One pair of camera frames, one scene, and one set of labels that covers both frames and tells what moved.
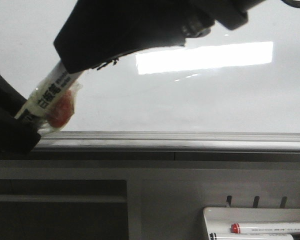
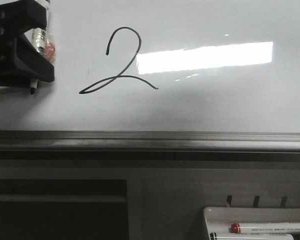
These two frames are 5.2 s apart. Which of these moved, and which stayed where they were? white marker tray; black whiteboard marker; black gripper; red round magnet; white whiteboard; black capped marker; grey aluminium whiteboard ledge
Moved: black gripper; black whiteboard marker; red round magnet
Stayed: grey aluminium whiteboard ledge; white whiteboard; white marker tray; black capped marker
